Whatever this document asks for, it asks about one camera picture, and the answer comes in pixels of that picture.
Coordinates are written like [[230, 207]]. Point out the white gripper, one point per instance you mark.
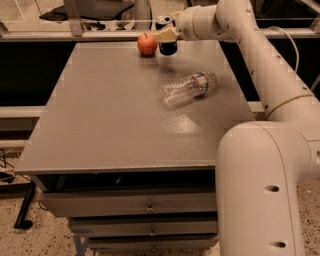
[[184, 24]]

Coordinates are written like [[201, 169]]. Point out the blue pepsi can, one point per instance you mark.
[[169, 48]]

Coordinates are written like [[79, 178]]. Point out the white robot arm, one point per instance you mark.
[[259, 164]]

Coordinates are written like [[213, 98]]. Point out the red apple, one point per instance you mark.
[[147, 45]]

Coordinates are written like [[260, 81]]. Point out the clear plastic water bottle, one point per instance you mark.
[[178, 92]]

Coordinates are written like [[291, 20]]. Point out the black office chair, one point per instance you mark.
[[95, 10]]

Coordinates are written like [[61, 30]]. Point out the grey drawer cabinet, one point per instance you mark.
[[105, 127]]

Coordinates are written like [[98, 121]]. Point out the middle grey drawer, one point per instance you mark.
[[146, 226]]

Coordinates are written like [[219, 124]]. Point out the grey drawer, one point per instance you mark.
[[146, 226], [152, 243], [129, 202]]

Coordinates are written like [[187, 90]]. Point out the top grey drawer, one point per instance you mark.
[[129, 202]]

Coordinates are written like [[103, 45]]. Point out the bottom grey drawer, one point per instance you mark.
[[152, 243]]

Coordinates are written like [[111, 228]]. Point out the black stand leg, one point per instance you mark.
[[28, 190]]

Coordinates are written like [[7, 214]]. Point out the metal window rail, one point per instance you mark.
[[20, 22]]

